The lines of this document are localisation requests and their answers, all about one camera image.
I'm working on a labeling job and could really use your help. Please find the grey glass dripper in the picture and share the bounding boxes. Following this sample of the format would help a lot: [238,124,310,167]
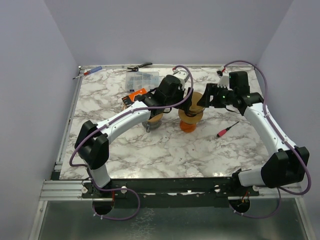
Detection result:
[184,106,205,118]

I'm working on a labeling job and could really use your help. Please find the brown paper coffee filter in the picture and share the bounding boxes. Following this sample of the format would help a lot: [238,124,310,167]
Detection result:
[191,91,203,107]

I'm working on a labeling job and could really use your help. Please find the wooden dripper ring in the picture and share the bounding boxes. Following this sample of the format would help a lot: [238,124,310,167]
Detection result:
[177,108,204,125]
[147,113,165,125]

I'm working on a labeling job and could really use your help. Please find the orange coffee filter box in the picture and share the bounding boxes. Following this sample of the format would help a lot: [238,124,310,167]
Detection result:
[121,88,147,107]

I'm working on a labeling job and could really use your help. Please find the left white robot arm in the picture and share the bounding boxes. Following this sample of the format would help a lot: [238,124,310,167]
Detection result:
[74,70,193,188]

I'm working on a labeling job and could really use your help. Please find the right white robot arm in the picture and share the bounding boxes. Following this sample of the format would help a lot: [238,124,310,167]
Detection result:
[197,69,310,188]

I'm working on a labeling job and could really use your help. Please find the orange glass carafe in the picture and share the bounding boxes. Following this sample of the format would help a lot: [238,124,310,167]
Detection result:
[179,120,197,133]

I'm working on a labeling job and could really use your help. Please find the clear plastic screw organizer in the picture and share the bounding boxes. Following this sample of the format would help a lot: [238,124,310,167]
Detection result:
[124,71,160,93]

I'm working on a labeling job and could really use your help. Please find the black pliers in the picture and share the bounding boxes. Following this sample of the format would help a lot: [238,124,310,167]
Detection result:
[126,62,153,72]

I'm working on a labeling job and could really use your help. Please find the red blue screwdriver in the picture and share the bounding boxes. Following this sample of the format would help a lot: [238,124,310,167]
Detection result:
[73,66,102,80]

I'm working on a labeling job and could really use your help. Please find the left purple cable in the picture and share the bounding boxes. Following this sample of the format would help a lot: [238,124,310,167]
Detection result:
[69,65,194,221]

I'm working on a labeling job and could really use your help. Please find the purple cable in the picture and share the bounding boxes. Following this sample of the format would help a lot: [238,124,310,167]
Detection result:
[221,59,312,220]
[69,65,194,221]

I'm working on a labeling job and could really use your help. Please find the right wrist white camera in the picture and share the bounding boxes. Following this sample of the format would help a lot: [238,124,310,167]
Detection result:
[216,69,230,88]

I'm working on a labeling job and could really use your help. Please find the wrist white camera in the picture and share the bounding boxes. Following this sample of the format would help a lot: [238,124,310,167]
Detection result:
[172,70,190,84]
[216,69,230,88]

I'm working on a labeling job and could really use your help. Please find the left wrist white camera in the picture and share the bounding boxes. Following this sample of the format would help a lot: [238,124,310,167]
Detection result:
[172,70,190,84]

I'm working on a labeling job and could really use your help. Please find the pink handled tool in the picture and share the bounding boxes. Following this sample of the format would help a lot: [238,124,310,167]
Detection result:
[216,121,239,138]

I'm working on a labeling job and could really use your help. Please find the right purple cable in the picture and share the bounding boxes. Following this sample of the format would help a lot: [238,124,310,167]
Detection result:
[221,59,312,220]

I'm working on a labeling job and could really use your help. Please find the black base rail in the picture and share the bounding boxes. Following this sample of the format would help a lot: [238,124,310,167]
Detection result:
[49,171,266,210]

